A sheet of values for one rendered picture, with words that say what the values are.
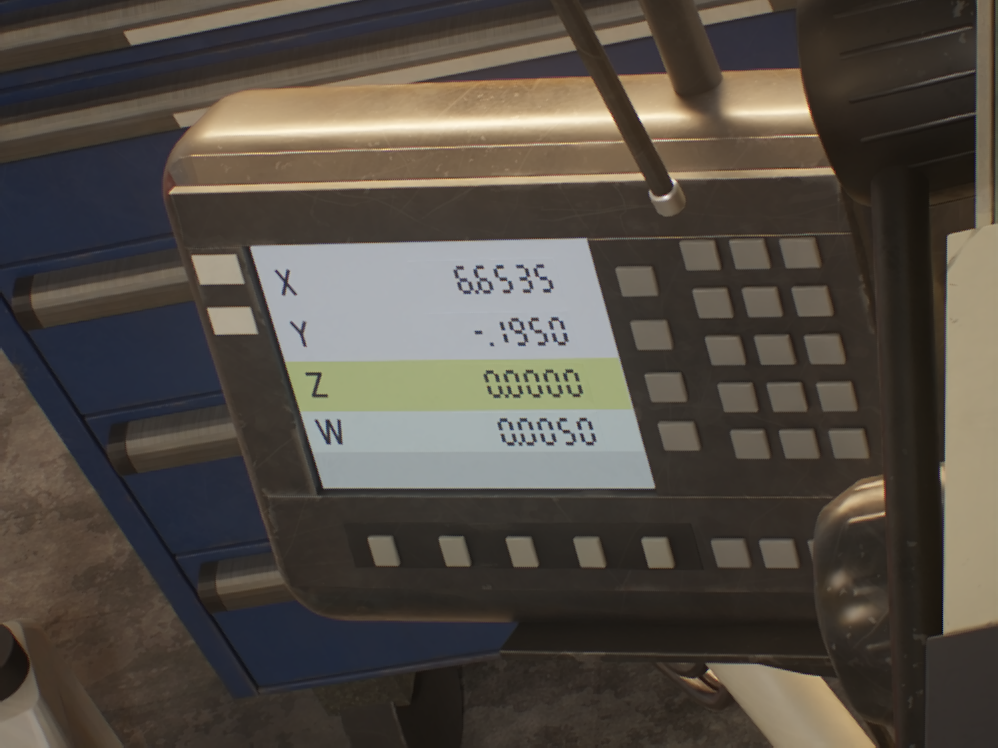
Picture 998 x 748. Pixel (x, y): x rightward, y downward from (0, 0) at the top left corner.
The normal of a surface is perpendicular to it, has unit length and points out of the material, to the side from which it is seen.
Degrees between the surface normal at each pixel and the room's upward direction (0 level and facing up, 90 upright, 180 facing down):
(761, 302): 71
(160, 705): 0
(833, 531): 25
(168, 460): 90
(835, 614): 48
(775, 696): 53
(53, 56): 90
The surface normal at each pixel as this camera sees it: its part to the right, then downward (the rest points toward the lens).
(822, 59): -0.72, -0.02
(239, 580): -0.37, -0.12
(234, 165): -0.44, -0.44
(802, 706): 0.14, -0.05
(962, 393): -0.36, -0.65
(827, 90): -0.67, 0.21
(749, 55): -0.11, 0.75
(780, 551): -0.40, 0.50
